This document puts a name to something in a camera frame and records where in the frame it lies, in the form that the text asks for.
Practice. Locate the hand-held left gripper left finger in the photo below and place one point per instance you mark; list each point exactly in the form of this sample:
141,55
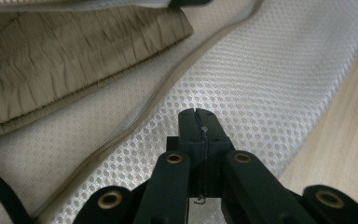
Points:
188,127

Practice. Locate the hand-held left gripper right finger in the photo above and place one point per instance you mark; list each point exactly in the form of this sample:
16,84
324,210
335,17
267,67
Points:
213,130

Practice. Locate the white cloth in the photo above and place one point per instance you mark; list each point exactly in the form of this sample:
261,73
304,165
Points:
245,77

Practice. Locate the beige garment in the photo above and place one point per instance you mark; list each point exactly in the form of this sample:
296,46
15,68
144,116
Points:
59,62

